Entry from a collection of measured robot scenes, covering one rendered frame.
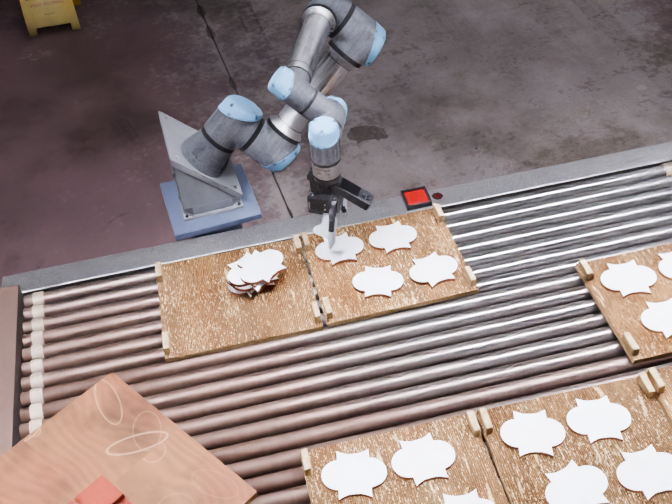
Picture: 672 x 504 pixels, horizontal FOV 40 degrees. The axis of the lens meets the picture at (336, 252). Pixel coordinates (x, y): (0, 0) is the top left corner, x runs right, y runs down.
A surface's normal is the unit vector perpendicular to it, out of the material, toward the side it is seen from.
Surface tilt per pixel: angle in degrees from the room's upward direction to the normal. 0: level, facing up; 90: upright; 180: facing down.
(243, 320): 0
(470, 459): 0
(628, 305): 0
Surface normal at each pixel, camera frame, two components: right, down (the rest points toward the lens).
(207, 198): 0.27, 0.65
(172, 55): -0.07, -0.72
